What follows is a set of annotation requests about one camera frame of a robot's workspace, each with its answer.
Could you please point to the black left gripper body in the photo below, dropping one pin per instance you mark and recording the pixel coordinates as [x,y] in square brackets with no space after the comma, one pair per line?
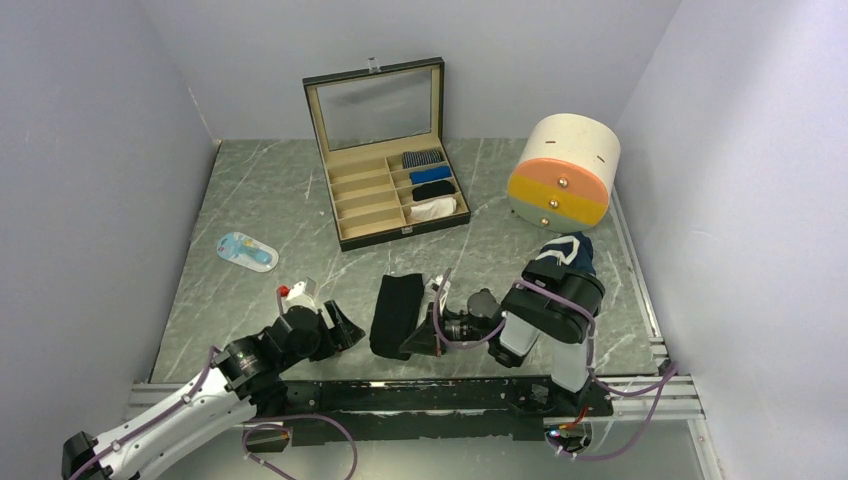
[319,346]

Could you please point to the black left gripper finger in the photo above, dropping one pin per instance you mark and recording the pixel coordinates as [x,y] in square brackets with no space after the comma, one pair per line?
[331,344]
[346,334]

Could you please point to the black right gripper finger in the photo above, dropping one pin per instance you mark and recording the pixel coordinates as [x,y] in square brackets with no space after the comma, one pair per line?
[433,318]
[423,341]

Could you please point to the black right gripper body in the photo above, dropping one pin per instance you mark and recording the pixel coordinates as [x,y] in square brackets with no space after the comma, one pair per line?
[457,327]

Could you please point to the black underwear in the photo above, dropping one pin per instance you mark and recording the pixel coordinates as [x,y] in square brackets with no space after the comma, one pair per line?
[396,314]

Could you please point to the navy white underwear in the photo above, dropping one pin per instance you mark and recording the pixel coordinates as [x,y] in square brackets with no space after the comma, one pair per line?
[574,250]

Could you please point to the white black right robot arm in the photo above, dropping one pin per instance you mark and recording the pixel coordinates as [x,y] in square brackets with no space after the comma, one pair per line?
[548,299]

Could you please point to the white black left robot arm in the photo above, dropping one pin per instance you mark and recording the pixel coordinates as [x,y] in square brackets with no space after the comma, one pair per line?
[239,383]

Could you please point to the blue packaged item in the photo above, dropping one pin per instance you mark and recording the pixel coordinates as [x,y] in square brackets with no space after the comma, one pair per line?
[245,251]

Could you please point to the white rolled cloth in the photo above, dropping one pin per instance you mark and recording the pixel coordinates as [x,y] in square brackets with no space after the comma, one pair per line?
[433,209]

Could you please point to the black rolled cloth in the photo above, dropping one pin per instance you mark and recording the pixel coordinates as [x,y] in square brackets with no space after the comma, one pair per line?
[432,190]

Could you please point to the blue rolled cloth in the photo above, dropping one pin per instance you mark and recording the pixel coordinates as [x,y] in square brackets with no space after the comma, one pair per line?
[429,175]

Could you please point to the striped rolled cloth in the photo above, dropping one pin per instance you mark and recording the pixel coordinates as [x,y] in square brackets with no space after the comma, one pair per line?
[413,159]

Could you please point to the round cream drawer cabinet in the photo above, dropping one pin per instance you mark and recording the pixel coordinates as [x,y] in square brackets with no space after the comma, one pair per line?
[564,177]

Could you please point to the black beige organizer box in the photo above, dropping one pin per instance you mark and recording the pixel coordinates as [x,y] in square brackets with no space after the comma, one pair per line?
[363,120]

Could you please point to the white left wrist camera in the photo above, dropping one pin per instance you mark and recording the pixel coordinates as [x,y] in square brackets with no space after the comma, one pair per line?
[301,294]

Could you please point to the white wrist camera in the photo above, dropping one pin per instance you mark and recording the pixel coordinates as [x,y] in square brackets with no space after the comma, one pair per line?
[301,294]
[440,286]

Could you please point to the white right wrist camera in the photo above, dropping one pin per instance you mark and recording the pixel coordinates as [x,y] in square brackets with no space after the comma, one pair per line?
[440,286]

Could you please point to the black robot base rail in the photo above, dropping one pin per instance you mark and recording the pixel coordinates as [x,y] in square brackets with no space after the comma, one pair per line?
[521,408]

